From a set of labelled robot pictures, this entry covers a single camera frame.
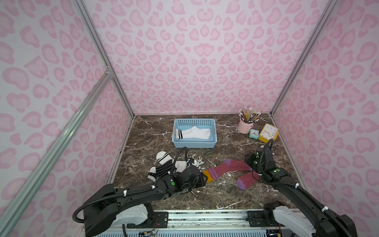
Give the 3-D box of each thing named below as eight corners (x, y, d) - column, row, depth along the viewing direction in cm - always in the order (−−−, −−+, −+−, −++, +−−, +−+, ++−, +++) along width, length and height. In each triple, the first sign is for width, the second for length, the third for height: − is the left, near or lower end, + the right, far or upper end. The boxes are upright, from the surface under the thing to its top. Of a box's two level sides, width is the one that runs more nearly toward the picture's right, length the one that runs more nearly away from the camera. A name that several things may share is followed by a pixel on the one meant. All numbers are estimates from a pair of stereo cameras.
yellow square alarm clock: (256, 138, 107) (257, 135, 105) (264, 125, 115) (266, 122, 112) (271, 146, 102) (273, 144, 100) (279, 132, 110) (281, 129, 108)
